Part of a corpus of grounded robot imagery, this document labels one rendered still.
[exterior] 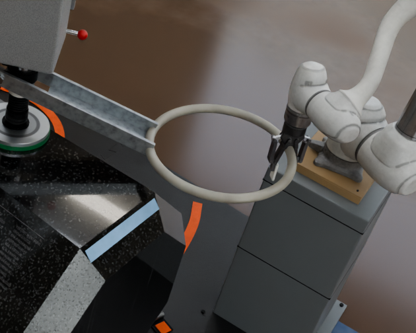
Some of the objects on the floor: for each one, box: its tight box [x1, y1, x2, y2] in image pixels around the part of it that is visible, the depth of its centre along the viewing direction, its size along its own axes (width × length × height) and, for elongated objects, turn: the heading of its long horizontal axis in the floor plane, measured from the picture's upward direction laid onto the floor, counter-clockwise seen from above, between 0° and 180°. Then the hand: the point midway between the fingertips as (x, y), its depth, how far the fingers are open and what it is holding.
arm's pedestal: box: [201, 122, 392, 333], centre depth 326 cm, size 50×50×80 cm
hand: (280, 170), depth 276 cm, fingers closed on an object, 4 cm apart
